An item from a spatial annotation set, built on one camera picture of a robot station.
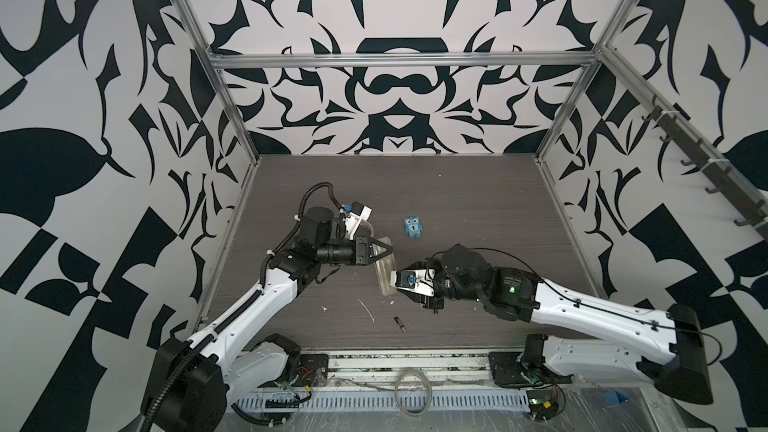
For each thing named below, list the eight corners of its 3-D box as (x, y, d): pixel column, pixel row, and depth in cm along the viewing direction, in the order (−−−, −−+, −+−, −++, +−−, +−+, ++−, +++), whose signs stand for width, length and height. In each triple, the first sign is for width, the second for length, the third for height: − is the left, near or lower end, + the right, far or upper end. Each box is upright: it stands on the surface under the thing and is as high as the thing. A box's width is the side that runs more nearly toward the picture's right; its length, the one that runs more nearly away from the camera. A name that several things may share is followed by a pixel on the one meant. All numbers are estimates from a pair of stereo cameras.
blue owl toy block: (405, 238, 100) (405, 235, 98) (404, 219, 104) (404, 216, 103) (422, 238, 100) (423, 235, 98) (421, 219, 104) (421, 216, 103)
